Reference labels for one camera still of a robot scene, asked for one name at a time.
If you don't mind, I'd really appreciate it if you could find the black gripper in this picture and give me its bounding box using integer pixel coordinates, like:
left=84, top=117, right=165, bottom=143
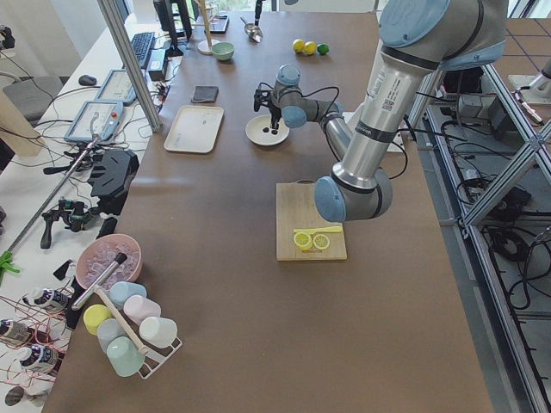
left=253, top=83, right=281, bottom=129

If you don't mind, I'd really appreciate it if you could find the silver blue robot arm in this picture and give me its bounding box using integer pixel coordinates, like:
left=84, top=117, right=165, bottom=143
left=254, top=1, right=508, bottom=223

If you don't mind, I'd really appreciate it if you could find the cream rabbit tray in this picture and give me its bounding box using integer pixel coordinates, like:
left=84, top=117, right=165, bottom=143
left=164, top=105, right=224, bottom=154

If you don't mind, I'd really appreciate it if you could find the cream round plate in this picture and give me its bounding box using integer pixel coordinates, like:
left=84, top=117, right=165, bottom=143
left=245, top=114, right=290, bottom=146

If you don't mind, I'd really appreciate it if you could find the yellow lemon lower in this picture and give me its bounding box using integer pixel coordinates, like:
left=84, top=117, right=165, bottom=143
left=292, top=39, right=305, bottom=53

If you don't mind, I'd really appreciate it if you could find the yellow lemon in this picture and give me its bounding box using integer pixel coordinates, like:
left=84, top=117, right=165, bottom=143
left=302, top=41, right=317, bottom=56
left=292, top=39, right=305, bottom=53

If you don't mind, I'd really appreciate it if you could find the yellow lemon upper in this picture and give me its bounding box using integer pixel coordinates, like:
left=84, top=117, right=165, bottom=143
left=302, top=41, right=317, bottom=56

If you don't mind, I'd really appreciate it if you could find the grey folded cloth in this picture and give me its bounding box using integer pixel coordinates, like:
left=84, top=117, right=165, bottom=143
left=191, top=85, right=219, bottom=103

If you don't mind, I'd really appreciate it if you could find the green lime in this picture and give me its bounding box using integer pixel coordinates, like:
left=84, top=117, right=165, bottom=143
left=317, top=43, right=330, bottom=55

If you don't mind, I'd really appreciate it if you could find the light green bowl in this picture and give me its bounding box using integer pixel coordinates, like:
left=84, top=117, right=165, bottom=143
left=211, top=41, right=235, bottom=61

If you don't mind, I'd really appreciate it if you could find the metal scoop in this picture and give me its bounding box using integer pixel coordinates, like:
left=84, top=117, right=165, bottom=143
left=240, top=16, right=263, bottom=43

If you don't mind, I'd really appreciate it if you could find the wooden mug tree stand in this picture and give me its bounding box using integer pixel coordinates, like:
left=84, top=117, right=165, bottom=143
left=194, top=0, right=219, bottom=55

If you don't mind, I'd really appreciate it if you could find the bamboo cutting board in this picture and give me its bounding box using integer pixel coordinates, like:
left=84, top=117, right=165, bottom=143
left=275, top=183, right=347, bottom=262

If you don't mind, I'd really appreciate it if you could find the yellow-green plastic knife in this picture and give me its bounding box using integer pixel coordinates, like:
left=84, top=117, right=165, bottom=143
left=294, top=225, right=344, bottom=235

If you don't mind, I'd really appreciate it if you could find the lemon slice lower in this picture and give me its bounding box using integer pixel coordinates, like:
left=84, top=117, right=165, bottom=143
left=293, top=231, right=313, bottom=251

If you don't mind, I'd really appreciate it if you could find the lemon slice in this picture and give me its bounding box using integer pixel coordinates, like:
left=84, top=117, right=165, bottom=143
left=312, top=233, right=331, bottom=250
left=293, top=231, right=313, bottom=251

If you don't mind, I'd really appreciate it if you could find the computer monitor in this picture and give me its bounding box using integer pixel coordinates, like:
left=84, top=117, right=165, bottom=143
left=152, top=0, right=192, bottom=58

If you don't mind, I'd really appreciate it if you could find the lemon slice upper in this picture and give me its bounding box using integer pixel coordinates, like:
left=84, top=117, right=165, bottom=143
left=312, top=233, right=331, bottom=250

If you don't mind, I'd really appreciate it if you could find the black keyboard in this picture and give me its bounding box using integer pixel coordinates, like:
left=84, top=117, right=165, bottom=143
left=131, top=32, right=155, bottom=69

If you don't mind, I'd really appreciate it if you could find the teach pendant far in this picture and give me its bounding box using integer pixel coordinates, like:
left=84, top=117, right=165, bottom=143
left=96, top=69, right=137, bottom=106

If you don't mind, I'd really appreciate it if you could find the teach pendant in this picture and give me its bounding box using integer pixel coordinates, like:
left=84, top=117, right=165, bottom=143
left=96, top=69, right=137, bottom=106
left=64, top=100, right=124, bottom=143

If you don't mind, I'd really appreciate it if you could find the teach pendant near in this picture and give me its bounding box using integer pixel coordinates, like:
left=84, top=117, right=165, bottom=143
left=64, top=100, right=124, bottom=143

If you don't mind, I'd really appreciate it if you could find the black computer mouse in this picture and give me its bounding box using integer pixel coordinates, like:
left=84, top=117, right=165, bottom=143
left=78, top=75, right=97, bottom=86

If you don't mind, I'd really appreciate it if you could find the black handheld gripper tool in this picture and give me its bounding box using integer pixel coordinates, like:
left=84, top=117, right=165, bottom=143
left=40, top=198, right=100, bottom=250

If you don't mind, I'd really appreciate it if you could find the pink bowl of ice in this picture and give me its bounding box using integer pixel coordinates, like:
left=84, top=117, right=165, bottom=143
left=76, top=234, right=143, bottom=290

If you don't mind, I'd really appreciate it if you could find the blue cup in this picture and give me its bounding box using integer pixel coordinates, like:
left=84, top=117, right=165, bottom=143
left=108, top=281, right=147, bottom=309

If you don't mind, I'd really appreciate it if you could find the pink cup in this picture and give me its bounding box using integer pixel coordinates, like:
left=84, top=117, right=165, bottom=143
left=123, top=294, right=161, bottom=325

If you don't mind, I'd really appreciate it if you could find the white cup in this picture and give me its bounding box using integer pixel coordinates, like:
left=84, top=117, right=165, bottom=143
left=139, top=317, right=177, bottom=348

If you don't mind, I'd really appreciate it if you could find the yellow cup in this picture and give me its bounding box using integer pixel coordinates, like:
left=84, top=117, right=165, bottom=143
left=83, top=304, right=113, bottom=336

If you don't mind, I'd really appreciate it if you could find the grey-blue cup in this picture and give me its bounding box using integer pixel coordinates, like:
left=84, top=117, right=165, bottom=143
left=96, top=318, right=127, bottom=354

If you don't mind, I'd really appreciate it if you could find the white cup rack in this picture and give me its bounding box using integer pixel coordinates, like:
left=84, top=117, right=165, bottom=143
left=94, top=287, right=183, bottom=379

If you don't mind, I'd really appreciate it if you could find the mint green cup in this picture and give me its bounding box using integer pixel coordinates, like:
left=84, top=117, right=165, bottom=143
left=106, top=336, right=145, bottom=377

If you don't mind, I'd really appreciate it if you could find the aluminium frame post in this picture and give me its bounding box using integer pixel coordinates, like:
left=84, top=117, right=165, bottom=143
left=97, top=0, right=162, bottom=133

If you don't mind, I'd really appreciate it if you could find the black bracket plate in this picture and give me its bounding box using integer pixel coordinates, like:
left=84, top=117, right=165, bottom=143
left=88, top=150, right=139, bottom=215

